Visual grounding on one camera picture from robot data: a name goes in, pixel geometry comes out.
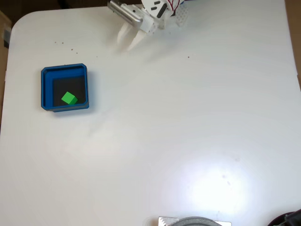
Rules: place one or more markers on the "green cube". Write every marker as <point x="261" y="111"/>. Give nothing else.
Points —
<point x="68" y="97"/>

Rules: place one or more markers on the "blue box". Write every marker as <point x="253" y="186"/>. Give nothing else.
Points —
<point x="47" y="89"/>

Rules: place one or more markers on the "cardboard box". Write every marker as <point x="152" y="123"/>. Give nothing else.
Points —
<point x="4" y="28"/>

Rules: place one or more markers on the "grey round object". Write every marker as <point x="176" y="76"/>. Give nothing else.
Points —
<point x="197" y="221"/>

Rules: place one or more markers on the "black object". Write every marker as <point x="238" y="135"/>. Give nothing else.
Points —
<point x="289" y="219"/>

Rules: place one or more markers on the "silver camera box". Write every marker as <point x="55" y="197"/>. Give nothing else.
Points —
<point x="127" y="14"/>

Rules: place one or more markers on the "white perforated base plate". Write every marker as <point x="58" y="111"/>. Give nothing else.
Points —
<point x="181" y="15"/>

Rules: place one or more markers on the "silver metal bracket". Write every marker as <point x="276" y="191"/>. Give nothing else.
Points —
<point x="164" y="221"/>

